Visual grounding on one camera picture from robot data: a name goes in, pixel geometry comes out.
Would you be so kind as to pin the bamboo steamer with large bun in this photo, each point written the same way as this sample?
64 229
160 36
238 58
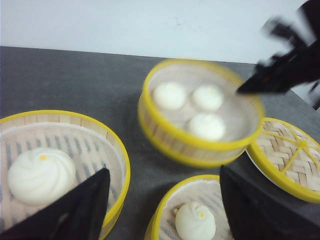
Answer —
91 144

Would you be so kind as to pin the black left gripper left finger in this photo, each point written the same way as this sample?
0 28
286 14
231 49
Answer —
78 215

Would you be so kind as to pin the large white steamed bun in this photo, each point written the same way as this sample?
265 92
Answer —
41 176

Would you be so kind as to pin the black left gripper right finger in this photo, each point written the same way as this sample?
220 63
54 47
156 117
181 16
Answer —
253 215

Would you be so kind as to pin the bamboo steamer with small bun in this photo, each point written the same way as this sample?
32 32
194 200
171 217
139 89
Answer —
204 189

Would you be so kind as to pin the small white steamed bun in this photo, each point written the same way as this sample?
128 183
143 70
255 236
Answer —
194 221

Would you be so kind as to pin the bamboo steamer with three buns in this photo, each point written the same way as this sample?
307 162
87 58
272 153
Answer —
167 129

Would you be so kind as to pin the woven bamboo steamer lid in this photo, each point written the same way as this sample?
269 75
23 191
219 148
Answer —
289 158

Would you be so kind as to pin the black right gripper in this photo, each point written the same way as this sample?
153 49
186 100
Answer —
298 69

